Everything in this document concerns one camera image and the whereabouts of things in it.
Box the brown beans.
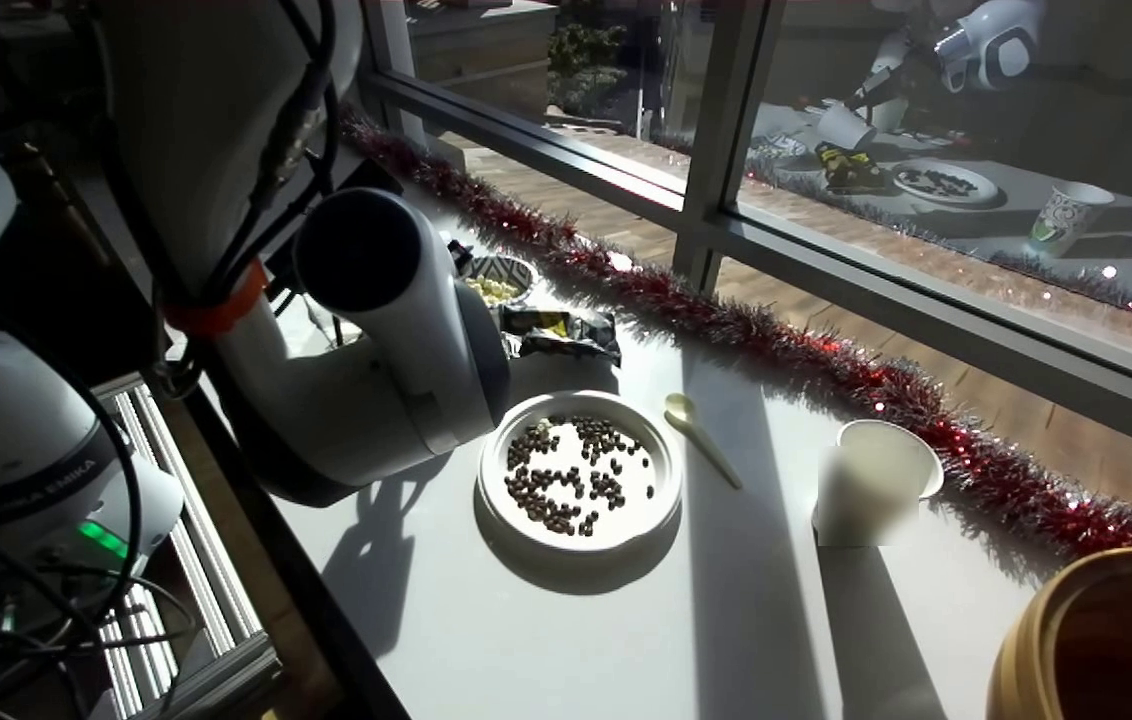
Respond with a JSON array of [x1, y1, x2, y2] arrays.
[[501, 414, 660, 539]]

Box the patterned paper cup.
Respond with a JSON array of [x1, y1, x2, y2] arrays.
[[812, 414, 946, 553]]

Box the black yellow snack packet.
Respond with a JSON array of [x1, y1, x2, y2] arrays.
[[497, 303, 623, 373]]

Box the blue patterned bowl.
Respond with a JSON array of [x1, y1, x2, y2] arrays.
[[460, 252, 541, 310]]

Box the wooden spoon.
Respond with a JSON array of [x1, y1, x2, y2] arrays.
[[660, 390, 746, 496]]

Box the white round plate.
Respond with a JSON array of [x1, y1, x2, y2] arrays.
[[475, 387, 688, 558]]

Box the red tinsel garland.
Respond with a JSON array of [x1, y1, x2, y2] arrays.
[[342, 120, 1132, 558]]

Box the bamboo steamer basket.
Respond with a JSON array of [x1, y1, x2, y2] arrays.
[[985, 544, 1132, 720]]

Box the window frame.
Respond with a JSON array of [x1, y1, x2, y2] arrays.
[[360, 0, 1132, 470]]

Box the aluminium rail frame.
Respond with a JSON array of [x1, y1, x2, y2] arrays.
[[82, 373, 288, 720]]

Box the black cable bundle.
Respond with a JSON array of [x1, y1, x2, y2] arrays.
[[0, 554, 204, 720]]

